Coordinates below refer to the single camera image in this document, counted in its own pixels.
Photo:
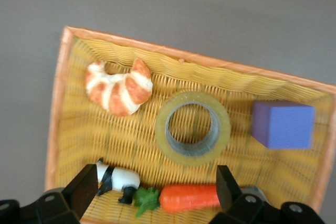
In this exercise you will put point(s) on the purple foam cube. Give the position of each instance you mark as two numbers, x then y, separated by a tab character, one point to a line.
286	127

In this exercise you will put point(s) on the toy croissant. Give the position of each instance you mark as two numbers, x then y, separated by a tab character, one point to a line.
118	90

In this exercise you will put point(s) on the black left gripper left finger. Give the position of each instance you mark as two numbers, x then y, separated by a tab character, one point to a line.
81	190

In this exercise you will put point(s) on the yellow woven basket orange rim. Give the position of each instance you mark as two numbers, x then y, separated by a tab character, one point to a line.
105	134

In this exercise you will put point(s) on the yellow packing tape roll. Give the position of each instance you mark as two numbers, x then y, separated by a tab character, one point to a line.
160	129

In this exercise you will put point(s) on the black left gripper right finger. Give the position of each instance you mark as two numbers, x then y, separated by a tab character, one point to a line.
227	190

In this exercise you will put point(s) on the toy panda figure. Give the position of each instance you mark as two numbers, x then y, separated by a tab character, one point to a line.
123	178

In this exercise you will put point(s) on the toy carrot with green leaves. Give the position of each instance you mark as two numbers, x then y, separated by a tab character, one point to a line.
183	198

